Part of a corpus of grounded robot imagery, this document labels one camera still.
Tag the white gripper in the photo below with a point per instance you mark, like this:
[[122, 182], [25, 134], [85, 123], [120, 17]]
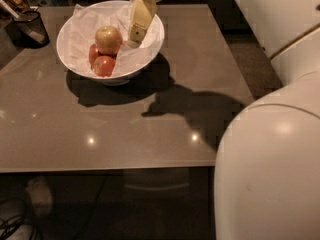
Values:
[[143, 12]]

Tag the yellow-green apple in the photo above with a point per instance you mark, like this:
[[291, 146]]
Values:
[[108, 40]]

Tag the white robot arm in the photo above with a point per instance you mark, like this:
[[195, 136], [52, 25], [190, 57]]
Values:
[[267, 170]]

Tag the white bowl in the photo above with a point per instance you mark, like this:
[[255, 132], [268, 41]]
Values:
[[76, 30]]

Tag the red apple left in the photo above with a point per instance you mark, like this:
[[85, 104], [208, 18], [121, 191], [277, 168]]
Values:
[[93, 53]]

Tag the red apple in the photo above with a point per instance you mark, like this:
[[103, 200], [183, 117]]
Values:
[[103, 66], [93, 53]]

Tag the red apple front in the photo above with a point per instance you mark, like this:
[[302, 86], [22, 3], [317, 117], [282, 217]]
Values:
[[103, 66]]

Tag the white paper liner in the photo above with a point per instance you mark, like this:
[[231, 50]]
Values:
[[83, 27]]

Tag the black mesh pen holder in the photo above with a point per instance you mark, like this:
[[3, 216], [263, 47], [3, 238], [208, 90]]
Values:
[[31, 30]]

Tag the white object under table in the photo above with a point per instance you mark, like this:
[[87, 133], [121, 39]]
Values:
[[40, 195]]

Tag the white base on floor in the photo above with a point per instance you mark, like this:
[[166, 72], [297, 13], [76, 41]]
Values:
[[13, 220]]

